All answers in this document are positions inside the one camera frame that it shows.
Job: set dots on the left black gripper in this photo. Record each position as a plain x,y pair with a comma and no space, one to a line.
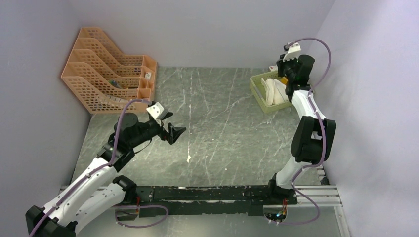
174,132

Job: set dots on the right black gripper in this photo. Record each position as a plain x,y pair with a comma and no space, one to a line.
280,63

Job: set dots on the cream white towel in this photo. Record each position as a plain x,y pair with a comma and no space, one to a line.
274,91

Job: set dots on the orange plastic file organizer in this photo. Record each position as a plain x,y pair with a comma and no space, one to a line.
102,77

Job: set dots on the yellow brown bear towel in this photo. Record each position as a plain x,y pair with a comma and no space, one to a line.
283,80

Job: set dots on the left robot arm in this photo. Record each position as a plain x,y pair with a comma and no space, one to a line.
99,187

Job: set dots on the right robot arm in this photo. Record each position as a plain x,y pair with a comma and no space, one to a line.
313,138

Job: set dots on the white red card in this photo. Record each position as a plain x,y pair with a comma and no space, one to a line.
273,68

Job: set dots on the green plastic basket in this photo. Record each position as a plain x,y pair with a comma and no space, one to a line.
258,92

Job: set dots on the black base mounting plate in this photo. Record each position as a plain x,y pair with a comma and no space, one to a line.
197,200

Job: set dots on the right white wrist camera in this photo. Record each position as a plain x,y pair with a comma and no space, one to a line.
292,52

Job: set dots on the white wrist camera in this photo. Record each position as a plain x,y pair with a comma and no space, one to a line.
292,52
157,111

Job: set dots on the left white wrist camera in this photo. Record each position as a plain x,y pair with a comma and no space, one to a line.
157,111

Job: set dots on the aluminium rail frame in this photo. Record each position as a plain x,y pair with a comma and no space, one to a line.
307,196

